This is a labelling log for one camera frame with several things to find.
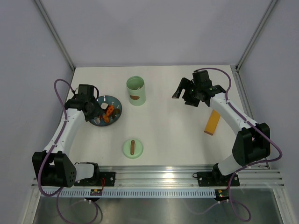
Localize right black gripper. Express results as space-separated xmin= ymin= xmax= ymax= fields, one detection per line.
xmin=172 ymin=77 xmax=201 ymax=107

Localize toy white cheese cube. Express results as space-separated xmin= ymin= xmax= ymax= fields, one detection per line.
xmin=100 ymin=102 xmax=109 ymax=110

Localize toy orange carrot piece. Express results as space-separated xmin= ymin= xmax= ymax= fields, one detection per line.
xmin=106 ymin=105 xmax=114 ymax=117

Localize green cylindrical lunch container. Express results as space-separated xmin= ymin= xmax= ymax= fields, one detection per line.
xmin=126 ymin=76 xmax=146 ymax=106

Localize metal tongs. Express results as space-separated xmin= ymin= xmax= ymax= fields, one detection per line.
xmin=94 ymin=118 xmax=100 ymax=124

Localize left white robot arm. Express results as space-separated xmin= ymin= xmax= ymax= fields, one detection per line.
xmin=32 ymin=84 xmax=102 ymax=188

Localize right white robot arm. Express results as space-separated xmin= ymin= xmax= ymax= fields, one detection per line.
xmin=172 ymin=69 xmax=271 ymax=185

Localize orange rectangular box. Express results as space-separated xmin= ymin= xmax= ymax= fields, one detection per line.
xmin=204 ymin=110 xmax=221 ymax=136

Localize dark teal plate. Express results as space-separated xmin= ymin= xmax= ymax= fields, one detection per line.
xmin=89 ymin=95 xmax=122 ymax=127

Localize toy brown mushroom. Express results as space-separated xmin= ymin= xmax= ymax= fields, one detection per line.
xmin=112 ymin=108 xmax=121 ymax=119

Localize green round lid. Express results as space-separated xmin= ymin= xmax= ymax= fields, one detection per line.
xmin=122 ymin=139 xmax=143 ymax=159

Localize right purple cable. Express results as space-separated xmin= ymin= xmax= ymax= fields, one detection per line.
xmin=186 ymin=67 xmax=283 ymax=221

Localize right aluminium frame post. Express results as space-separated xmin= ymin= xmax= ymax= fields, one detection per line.
xmin=235 ymin=0 xmax=280 ymax=70

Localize aluminium frame post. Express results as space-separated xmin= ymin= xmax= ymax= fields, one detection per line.
xmin=32 ymin=0 xmax=76 ymax=72
xmin=235 ymin=0 xmax=280 ymax=70

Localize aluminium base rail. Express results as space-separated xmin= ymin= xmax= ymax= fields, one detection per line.
xmin=31 ymin=165 xmax=285 ymax=189

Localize white slotted cable duct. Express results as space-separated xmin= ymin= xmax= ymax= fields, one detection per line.
xmin=41 ymin=189 xmax=217 ymax=198

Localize left aluminium frame post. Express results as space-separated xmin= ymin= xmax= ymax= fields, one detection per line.
xmin=32 ymin=0 xmax=76 ymax=72

